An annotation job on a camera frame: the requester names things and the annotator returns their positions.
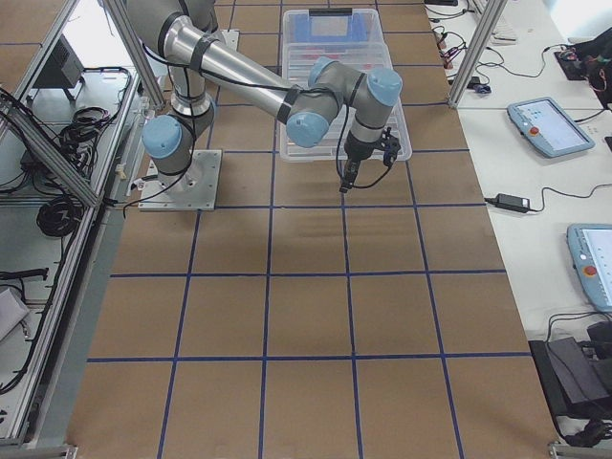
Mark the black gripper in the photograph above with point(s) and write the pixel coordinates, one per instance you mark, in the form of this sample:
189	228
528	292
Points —
358	149

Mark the near teach pendant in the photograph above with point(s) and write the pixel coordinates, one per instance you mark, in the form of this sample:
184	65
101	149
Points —
590	248

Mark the black power adapter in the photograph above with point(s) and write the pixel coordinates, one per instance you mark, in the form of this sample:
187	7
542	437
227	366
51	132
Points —
512	203

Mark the black laptop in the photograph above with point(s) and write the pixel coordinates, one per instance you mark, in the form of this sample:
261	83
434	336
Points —
575	377

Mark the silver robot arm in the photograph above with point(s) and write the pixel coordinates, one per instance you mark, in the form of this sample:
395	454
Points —
183	33

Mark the clear plastic storage box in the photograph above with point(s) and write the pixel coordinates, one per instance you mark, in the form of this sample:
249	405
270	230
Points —
335	26

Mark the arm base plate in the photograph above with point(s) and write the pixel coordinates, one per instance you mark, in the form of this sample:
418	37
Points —
197	190

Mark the teach pendant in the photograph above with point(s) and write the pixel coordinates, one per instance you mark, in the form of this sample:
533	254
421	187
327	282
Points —
590	248
548	128

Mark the aluminium frame post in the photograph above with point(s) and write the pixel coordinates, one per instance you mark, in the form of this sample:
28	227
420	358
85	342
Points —
476	47

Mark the far teach pendant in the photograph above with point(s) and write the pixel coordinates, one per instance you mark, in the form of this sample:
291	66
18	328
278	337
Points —
548	128

